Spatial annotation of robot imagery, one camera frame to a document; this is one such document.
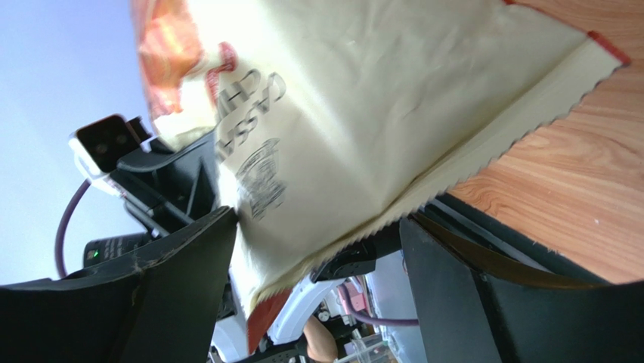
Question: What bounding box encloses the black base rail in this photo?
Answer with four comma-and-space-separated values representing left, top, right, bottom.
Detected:
419, 194, 609, 285

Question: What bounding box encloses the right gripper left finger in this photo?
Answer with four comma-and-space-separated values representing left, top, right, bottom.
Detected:
1, 207, 237, 362

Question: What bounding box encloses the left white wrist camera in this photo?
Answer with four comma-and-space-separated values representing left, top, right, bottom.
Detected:
68, 113, 152, 197

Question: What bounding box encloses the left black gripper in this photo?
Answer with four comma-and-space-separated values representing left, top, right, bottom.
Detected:
110, 132, 220, 237

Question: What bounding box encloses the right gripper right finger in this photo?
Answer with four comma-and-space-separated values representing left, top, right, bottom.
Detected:
400, 216, 643, 362

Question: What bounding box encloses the cream orange cassava chips bag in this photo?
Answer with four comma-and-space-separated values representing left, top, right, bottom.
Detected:
130, 1, 629, 330

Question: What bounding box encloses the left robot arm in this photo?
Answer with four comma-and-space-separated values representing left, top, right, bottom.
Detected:
70, 115, 401, 362

